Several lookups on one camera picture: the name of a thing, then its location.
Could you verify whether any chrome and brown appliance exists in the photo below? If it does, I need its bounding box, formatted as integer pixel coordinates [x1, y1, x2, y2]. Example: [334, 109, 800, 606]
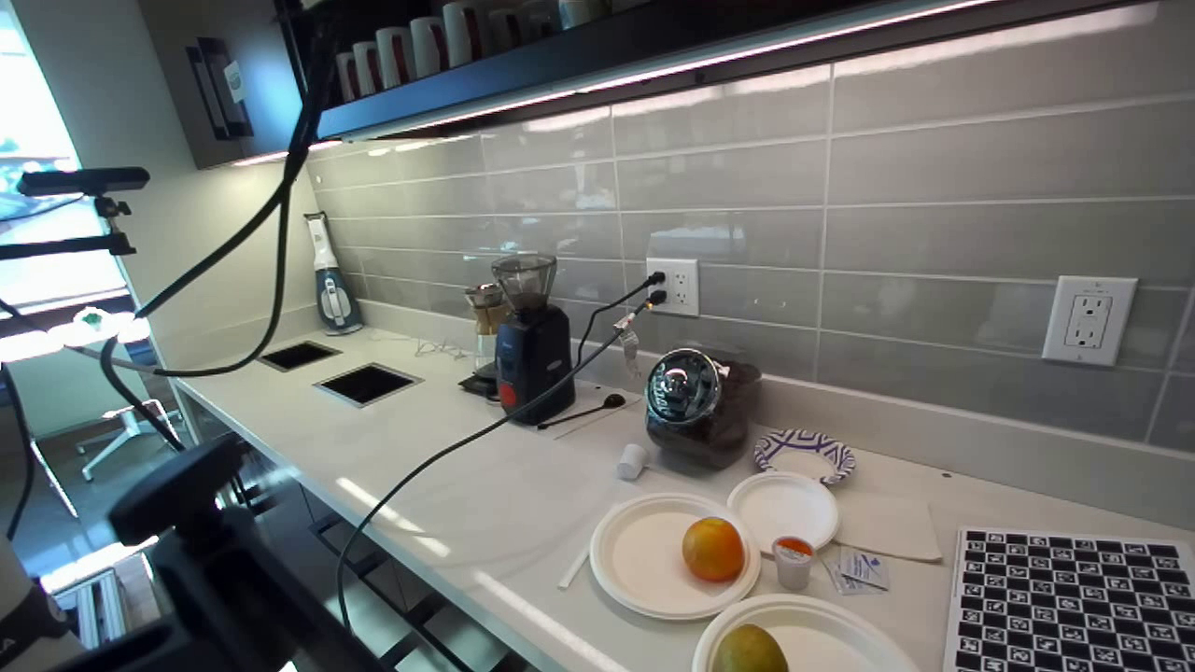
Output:
[643, 348, 766, 479]

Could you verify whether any white plastic stick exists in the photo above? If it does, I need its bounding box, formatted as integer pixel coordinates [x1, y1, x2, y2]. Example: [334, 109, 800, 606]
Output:
[556, 544, 593, 592]

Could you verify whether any black camera on tripod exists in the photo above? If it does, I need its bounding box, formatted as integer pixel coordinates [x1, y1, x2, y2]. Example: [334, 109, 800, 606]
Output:
[0, 165, 158, 269]

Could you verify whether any small cup with red sauce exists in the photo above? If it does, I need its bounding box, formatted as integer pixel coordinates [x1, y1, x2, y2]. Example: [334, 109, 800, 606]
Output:
[768, 532, 817, 592]

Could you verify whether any black wall shelf unit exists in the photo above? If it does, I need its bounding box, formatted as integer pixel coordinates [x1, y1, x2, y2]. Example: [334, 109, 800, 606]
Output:
[276, 0, 1000, 142]

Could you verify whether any white empty wall outlet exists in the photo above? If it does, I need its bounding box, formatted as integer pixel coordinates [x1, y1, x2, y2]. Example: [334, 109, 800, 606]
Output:
[1038, 272, 1144, 369]

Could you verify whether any black coffee grinder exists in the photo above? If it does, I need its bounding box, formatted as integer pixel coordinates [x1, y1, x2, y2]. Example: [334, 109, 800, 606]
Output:
[490, 249, 577, 429]

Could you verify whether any black white checkerboard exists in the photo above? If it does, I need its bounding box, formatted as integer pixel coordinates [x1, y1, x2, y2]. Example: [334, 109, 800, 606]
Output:
[941, 527, 1195, 672]

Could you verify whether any small black tray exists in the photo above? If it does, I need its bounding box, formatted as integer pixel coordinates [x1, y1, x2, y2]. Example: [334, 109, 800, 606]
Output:
[455, 363, 505, 402]

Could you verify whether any patterned paper plate stack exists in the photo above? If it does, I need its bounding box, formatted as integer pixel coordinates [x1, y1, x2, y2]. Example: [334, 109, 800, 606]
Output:
[748, 427, 859, 494]

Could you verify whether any orange fruit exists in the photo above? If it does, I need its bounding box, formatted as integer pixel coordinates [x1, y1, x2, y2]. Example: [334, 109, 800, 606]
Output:
[678, 516, 748, 586]

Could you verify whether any large white paper plate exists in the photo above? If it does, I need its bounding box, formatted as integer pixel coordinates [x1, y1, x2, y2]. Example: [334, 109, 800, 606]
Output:
[689, 588, 927, 672]
[585, 490, 766, 623]

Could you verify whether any sauce packet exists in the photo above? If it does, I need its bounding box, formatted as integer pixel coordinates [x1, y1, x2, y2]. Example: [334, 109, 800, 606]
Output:
[831, 549, 897, 592]

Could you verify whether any white paper napkin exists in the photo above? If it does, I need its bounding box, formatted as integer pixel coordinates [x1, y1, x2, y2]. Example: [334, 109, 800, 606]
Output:
[831, 490, 948, 564]

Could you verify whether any long black power cable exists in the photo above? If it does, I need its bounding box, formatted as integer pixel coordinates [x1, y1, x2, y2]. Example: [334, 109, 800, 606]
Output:
[332, 286, 669, 630]

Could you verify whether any small white paper plate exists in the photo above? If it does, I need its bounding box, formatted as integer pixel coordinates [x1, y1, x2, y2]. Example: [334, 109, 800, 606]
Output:
[725, 466, 845, 556]

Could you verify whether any white wall outlet with plugs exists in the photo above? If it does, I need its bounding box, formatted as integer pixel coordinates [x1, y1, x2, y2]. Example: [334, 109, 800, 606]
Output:
[643, 255, 703, 317]

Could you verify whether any black grinder power cord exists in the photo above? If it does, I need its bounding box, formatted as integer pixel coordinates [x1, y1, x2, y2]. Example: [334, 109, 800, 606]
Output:
[570, 272, 669, 367]

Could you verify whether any black long-handled spoon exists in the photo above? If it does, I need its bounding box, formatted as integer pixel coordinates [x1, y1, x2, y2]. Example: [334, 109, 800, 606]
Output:
[535, 393, 631, 434]

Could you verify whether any small glass jar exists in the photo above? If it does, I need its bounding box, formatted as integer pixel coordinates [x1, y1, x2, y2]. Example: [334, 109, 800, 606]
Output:
[458, 276, 511, 336]

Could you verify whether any yellow-green fruit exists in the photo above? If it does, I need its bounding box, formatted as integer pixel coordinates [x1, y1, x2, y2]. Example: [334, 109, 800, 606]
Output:
[710, 620, 791, 672]

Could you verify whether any white stool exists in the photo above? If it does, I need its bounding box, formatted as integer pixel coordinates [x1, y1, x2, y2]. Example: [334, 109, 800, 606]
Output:
[73, 397, 171, 483]

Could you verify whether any thin black hanging cable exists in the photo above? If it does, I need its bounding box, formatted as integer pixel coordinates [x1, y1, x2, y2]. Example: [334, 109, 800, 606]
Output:
[130, 127, 313, 321]

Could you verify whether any black metal stand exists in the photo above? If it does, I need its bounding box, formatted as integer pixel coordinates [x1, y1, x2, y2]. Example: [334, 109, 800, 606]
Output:
[0, 427, 389, 672]

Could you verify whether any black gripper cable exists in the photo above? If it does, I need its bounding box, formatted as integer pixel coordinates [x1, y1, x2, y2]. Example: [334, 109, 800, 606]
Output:
[97, 47, 332, 450]

